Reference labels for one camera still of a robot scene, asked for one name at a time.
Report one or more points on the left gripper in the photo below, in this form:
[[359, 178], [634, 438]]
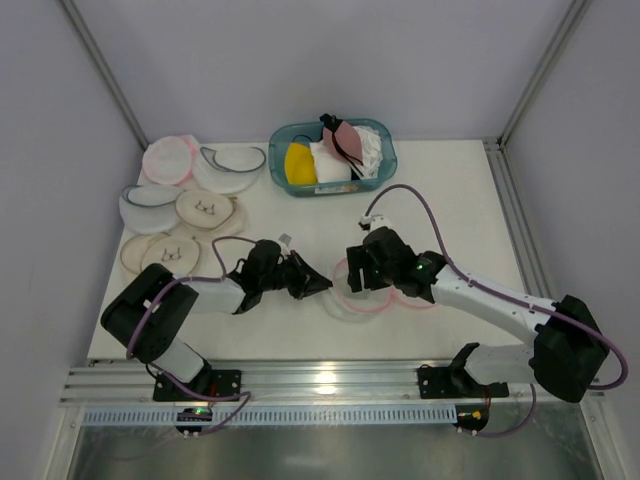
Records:
[[294, 273]]

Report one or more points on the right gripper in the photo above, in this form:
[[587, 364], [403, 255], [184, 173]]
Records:
[[364, 266]]

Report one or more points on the pink-trimmed mesh laundry bag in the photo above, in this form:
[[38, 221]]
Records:
[[344, 305]]

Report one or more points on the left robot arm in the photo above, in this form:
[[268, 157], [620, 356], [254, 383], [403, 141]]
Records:
[[146, 317]]

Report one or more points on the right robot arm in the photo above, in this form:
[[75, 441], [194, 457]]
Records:
[[567, 345]]

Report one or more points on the white lace bra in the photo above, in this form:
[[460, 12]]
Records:
[[372, 155]]

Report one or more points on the yellow bra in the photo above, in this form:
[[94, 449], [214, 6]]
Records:
[[299, 165]]

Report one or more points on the pink and black bra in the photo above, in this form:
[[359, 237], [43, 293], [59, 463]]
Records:
[[341, 139]]

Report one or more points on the beige laundry bag upper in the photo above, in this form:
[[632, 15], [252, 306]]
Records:
[[205, 216]]

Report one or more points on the beige laundry bag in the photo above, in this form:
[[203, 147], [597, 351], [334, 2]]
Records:
[[205, 216], [180, 255]]

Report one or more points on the beige laundry bag lower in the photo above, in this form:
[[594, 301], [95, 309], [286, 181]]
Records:
[[180, 255]]

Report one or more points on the grey-trimmed open laundry bag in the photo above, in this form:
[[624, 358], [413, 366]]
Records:
[[228, 170]]

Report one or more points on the grey-trimmed folded laundry bag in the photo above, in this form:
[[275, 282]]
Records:
[[149, 209]]

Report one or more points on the pink-trimmed laundry bag stack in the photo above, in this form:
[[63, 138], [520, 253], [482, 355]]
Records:
[[169, 160]]

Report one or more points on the teal plastic basket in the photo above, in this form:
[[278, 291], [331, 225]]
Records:
[[282, 138]]

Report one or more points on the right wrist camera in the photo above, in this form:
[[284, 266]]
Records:
[[370, 223]]

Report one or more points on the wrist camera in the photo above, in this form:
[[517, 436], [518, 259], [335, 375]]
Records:
[[285, 240], [370, 223]]

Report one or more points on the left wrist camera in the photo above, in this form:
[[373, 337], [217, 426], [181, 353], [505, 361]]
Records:
[[285, 240]]

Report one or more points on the aluminium front rail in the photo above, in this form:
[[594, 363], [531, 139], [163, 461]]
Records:
[[119, 382]]

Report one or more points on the slotted cable duct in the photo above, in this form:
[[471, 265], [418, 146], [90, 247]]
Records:
[[271, 415]]

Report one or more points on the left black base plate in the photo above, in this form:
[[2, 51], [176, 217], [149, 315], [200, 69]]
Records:
[[208, 383]]

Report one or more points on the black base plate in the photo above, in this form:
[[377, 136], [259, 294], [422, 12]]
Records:
[[454, 382], [208, 383]]

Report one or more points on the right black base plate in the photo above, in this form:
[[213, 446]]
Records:
[[454, 382]]

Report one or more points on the right aluminium side rail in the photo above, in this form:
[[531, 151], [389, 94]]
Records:
[[532, 271]]

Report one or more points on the right aluminium corner post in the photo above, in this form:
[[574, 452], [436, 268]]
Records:
[[552, 53]]

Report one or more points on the aluminium corner post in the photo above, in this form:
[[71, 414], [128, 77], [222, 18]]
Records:
[[83, 33], [552, 53]]

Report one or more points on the left aluminium corner post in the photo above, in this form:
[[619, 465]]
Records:
[[83, 33]]

